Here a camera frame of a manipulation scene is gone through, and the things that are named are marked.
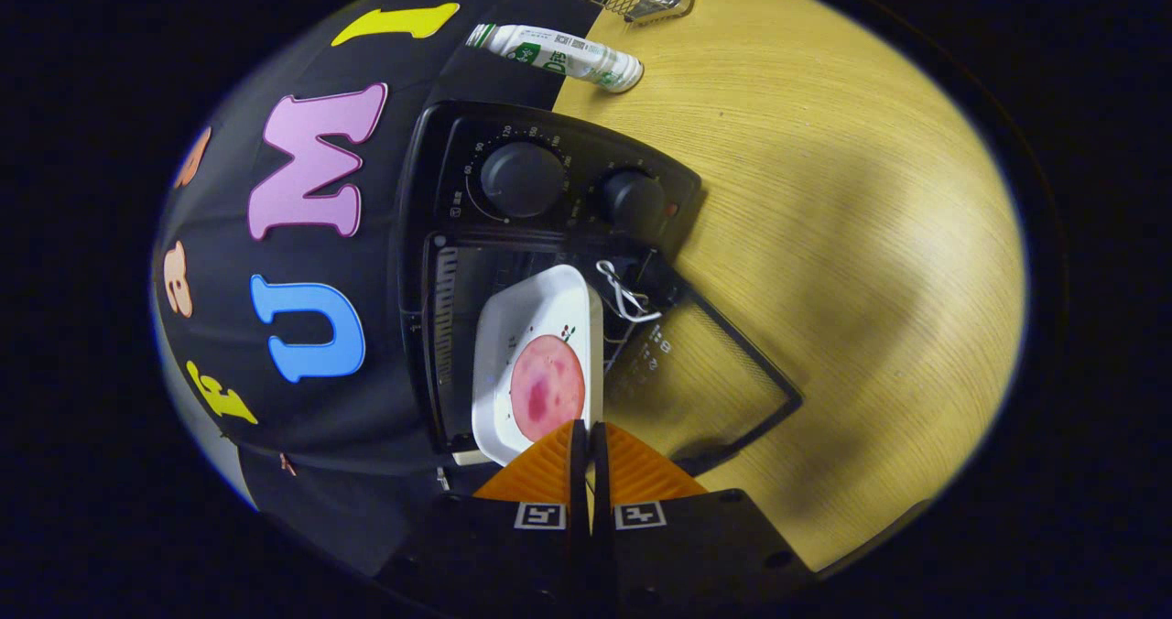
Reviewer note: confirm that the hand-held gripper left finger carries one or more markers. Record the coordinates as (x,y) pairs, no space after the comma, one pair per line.
(513,555)

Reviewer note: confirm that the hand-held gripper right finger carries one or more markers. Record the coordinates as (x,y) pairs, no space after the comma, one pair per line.
(696,555)

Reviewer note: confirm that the pink ham slice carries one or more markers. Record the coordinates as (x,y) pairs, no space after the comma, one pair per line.
(548,385)

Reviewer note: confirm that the white square plate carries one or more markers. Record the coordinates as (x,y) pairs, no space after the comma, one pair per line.
(536,303)

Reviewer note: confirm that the black toaster oven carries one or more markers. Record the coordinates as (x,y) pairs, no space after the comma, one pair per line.
(549,179)

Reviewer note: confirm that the pink cloth clip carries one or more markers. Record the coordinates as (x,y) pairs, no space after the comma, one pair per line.
(287,464)

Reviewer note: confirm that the white bottle green label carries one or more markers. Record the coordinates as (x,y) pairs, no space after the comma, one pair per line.
(558,51)

